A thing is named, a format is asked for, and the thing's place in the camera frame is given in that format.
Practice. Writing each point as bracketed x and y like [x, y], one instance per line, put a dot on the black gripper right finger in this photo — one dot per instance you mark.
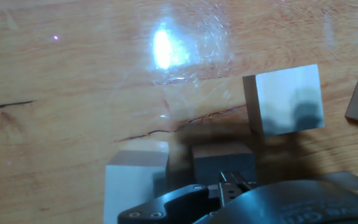
[239, 186]

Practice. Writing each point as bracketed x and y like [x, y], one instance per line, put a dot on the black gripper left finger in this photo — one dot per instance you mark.
[166, 205]

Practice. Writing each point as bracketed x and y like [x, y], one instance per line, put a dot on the varnished wooden board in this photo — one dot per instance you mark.
[57, 77]

